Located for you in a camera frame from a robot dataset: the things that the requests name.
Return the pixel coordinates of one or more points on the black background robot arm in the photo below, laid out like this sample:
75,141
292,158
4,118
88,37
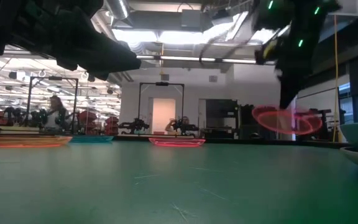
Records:
135,125
36,117
188,127

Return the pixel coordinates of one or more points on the black trolley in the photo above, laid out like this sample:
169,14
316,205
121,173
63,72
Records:
325,124

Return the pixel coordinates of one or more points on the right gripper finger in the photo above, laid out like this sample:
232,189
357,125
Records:
286,96

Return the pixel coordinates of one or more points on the grey ceiling unit box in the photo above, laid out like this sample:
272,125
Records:
196,20

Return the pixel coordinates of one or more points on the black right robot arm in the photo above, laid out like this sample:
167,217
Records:
278,14

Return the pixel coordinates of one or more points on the black shelf cabinet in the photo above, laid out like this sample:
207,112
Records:
221,115

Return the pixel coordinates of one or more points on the pink translucent plastic plate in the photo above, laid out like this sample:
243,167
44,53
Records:
275,124
177,142

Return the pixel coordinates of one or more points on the whiteboard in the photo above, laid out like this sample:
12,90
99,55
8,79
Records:
319,99

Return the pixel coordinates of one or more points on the silver round air duct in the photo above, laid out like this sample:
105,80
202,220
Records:
118,7

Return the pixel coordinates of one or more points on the black gantry frame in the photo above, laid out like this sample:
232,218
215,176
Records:
162,84
29,102

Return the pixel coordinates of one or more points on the long ceiling light fixture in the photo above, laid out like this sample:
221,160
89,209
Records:
185,58

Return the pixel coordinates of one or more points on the red storage bin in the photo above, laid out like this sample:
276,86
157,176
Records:
112,124
87,118

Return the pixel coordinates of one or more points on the blue plastic plate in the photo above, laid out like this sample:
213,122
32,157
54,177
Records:
93,139

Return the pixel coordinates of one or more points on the orange translucent plastic plate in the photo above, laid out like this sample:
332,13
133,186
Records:
23,141

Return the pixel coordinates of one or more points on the green table mat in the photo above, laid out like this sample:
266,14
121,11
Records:
166,186

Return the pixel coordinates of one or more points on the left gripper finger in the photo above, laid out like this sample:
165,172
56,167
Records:
73,67
104,53

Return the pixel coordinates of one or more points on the person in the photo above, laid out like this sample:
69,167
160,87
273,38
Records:
56,115
170,127

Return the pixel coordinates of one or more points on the black equipment rack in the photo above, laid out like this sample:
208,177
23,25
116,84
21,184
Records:
247,121

